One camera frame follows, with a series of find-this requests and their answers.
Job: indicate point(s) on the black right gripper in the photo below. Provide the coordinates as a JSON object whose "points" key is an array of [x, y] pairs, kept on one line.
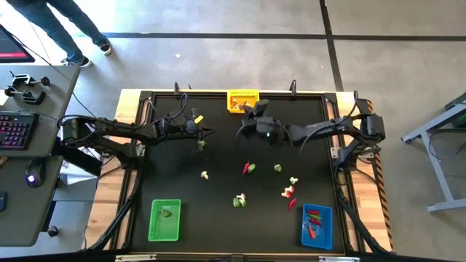
{"points": [[265, 125]]}

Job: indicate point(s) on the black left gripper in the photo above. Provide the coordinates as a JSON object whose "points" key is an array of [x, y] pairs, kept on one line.
{"points": [[178, 131]]}

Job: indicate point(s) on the red toy chili pepper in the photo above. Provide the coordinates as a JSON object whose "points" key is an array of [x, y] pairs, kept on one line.
{"points": [[316, 222], [245, 168], [292, 203], [311, 231], [312, 212]]}

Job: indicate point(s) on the white green toy mushroom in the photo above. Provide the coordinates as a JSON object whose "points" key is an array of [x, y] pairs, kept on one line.
{"points": [[293, 179]]}

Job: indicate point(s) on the beige cap toy mushroom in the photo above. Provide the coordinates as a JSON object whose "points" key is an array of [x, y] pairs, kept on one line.
{"points": [[240, 196]]}

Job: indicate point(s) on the green cap toy mushroom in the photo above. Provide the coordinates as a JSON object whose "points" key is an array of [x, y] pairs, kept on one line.
{"points": [[242, 203]]}

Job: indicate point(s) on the green toy chili pepper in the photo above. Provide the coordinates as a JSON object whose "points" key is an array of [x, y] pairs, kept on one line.
{"points": [[315, 217]]}

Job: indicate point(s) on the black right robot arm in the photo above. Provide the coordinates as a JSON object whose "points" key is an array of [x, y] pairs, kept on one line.
{"points": [[320, 128]]}

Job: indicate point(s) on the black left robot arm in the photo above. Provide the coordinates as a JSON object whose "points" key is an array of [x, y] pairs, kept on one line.
{"points": [[116, 128]]}

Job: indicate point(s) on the yellow tape tag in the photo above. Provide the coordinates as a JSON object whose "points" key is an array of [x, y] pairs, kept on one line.
{"points": [[198, 119]]}

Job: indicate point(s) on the yellow plastic basket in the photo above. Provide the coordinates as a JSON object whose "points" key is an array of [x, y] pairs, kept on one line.
{"points": [[236, 96]]}

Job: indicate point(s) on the black clamp hook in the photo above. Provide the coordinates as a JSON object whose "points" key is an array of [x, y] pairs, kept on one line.
{"points": [[293, 87], [176, 88]]}

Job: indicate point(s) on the green plastic basket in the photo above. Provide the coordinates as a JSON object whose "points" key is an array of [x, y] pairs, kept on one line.
{"points": [[156, 229]]}

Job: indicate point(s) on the black desk leg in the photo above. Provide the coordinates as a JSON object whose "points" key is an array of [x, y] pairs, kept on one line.
{"points": [[76, 156]]}

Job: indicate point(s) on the white paper sheet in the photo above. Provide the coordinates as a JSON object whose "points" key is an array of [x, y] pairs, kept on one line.
{"points": [[82, 176]]}

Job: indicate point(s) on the blue plastic basket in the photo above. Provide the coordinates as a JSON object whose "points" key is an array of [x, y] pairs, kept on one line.
{"points": [[325, 236]]}

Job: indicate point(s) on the grey desk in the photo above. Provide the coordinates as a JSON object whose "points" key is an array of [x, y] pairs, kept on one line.
{"points": [[22, 218], [54, 102]]}

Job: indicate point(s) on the silver metal plate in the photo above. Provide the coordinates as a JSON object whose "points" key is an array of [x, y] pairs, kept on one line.
{"points": [[338, 259], [134, 257]]}

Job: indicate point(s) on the yellow black hazard tape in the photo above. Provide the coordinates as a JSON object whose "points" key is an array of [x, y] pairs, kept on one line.
{"points": [[384, 203]]}

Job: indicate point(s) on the black C-clamp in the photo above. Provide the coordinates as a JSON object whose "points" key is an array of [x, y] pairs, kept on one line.
{"points": [[44, 81], [34, 98]]}

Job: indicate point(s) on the person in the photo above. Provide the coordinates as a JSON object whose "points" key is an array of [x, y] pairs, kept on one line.
{"points": [[54, 32]]}

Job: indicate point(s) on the black computer mouse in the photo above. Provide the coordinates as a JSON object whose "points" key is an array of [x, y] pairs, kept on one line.
{"points": [[35, 171]]}

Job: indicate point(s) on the black keyboard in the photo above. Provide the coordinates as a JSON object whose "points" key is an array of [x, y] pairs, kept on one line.
{"points": [[18, 131]]}

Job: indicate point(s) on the black caster wheel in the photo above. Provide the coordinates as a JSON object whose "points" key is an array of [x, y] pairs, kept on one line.
{"points": [[52, 230]]}

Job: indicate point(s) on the grey metal stand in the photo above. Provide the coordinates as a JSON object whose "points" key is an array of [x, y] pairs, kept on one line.
{"points": [[442, 174]]}

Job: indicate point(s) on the black computer monitor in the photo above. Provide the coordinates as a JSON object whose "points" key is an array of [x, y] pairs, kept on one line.
{"points": [[11, 47]]}

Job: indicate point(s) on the dark green box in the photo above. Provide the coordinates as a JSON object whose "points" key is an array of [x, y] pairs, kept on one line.
{"points": [[461, 120]]}

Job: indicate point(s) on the black flat device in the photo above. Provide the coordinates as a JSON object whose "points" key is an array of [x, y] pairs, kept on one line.
{"points": [[3, 202]]}

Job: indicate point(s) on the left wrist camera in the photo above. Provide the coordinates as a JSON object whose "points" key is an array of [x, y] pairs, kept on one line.
{"points": [[191, 126]]}

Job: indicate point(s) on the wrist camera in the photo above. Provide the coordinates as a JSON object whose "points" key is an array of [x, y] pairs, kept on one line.
{"points": [[191, 126], [271, 137]]}

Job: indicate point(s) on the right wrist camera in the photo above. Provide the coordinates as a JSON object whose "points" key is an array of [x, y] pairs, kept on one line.
{"points": [[271, 137]]}

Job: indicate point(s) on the black corner bracket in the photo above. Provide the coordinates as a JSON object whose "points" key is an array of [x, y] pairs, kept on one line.
{"points": [[330, 97], [145, 95]]}

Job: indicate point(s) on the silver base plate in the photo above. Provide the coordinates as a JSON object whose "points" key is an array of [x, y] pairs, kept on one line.
{"points": [[334, 153]]}

